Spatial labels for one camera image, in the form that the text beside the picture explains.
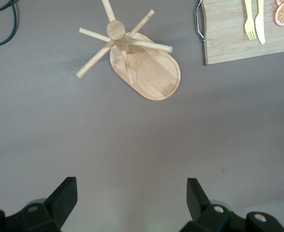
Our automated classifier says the yellow plastic knife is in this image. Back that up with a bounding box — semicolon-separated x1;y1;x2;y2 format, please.
254;0;266;45

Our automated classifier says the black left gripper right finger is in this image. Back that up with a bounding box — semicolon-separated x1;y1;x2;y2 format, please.
178;178;284;232

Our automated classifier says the yellow plastic fork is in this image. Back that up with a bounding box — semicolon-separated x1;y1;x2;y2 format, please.
244;0;257;41

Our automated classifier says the bamboo cutting board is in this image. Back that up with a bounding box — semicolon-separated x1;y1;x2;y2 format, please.
194;0;284;65

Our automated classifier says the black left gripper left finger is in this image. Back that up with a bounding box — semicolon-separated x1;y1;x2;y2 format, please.
0;177;78;232

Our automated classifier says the wooden mug tree stand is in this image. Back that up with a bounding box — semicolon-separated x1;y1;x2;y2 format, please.
75;0;181;101

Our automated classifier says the black cable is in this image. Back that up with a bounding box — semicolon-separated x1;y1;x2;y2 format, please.
0;0;18;48

